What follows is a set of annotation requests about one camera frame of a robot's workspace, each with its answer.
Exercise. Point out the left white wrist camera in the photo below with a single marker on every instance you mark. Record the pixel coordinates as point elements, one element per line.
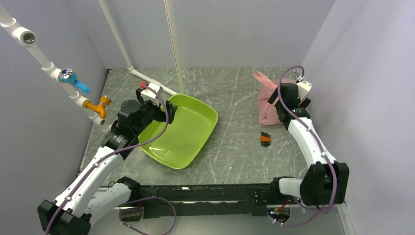
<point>151,92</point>

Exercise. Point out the orange faucet tap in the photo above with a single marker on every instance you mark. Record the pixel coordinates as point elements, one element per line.
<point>100,107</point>

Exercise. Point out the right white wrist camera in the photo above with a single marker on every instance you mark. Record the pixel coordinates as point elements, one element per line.
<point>304,87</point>

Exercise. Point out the white PVC pipe frame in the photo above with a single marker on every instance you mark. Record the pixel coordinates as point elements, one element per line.
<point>28,39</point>

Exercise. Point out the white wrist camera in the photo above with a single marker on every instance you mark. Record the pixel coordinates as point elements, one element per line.
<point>151,92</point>
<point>304,87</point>

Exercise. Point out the pink plastic bag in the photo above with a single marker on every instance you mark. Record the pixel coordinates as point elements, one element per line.
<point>267,112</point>

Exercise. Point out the beige vertical pole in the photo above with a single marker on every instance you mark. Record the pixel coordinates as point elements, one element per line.
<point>174,43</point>

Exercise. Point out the green plastic tray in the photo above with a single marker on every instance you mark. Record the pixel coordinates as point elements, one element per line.
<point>193,123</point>

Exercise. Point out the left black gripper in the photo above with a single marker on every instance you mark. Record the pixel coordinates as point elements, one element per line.
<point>161,114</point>

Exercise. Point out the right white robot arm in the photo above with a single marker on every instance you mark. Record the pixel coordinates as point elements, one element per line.
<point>326,179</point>

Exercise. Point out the orange black hex key set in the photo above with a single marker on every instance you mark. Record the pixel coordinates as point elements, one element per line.
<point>265,139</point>

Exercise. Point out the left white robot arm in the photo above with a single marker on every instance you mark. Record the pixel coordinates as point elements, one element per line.
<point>76,209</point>

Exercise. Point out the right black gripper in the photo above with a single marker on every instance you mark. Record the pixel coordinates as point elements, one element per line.
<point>305,104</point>

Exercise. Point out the blue valve tap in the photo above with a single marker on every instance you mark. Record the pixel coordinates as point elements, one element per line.
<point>69,76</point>

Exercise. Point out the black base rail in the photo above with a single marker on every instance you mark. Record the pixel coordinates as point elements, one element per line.
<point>199,200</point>

